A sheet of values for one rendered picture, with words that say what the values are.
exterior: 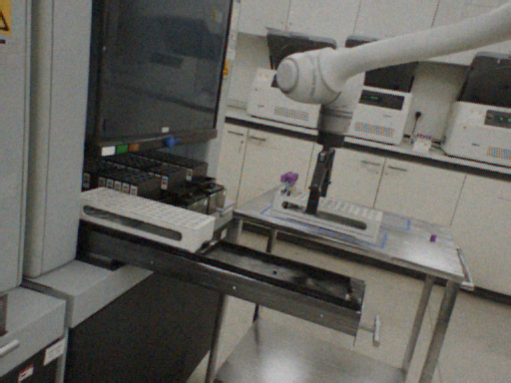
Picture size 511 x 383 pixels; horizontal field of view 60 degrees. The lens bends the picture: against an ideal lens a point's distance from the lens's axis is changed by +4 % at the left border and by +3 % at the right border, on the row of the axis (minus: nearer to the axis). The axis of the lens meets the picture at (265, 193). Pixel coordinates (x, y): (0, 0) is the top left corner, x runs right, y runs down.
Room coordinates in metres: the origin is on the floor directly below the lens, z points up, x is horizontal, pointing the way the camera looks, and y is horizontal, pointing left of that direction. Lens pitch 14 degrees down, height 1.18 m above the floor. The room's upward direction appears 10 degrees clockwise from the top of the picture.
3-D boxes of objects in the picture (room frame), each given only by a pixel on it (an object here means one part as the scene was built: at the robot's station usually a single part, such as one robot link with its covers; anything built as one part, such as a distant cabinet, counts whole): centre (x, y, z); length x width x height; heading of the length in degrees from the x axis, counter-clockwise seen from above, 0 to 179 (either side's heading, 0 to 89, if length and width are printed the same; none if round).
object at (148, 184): (1.07, 0.31, 0.85); 0.12 x 0.02 x 0.06; 166
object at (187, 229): (0.90, 0.25, 0.83); 0.30 x 0.10 x 0.06; 76
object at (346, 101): (1.17, -0.14, 1.21); 0.13 x 0.11 x 0.16; 140
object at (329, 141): (1.18, -0.15, 1.03); 0.08 x 0.07 x 0.09; 163
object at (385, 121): (3.36, -0.65, 1.24); 0.62 x 0.56 x 0.69; 166
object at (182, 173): (1.22, 0.27, 0.85); 0.12 x 0.02 x 0.06; 165
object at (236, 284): (0.86, 0.08, 0.78); 0.73 x 0.14 x 0.09; 76
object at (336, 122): (1.18, -0.15, 1.11); 0.09 x 0.09 x 0.06
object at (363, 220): (1.17, -0.18, 0.85); 0.30 x 0.10 x 0.06; 73
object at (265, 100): (3.50, -0.09, 1.22); 0.62 x 0.56 x 0.64; 164
